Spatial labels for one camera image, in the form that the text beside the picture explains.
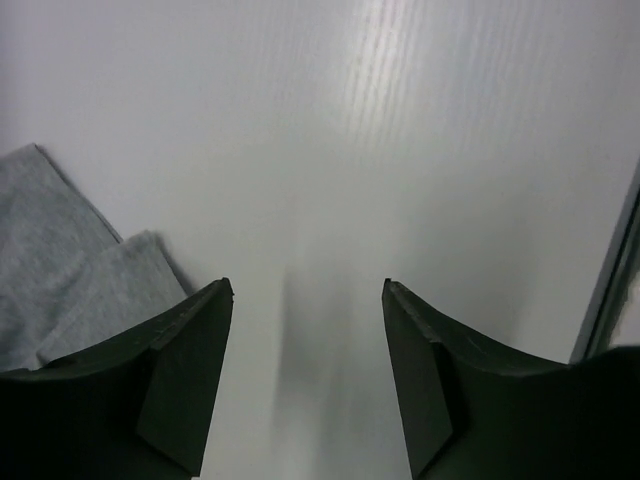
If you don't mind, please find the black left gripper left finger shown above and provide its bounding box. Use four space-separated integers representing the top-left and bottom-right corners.
1 278 233 479

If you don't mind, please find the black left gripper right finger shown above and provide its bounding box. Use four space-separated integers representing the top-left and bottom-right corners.
382 280 639 479

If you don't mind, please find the grey t-shirt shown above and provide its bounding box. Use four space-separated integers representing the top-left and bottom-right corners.
1 144 186 371

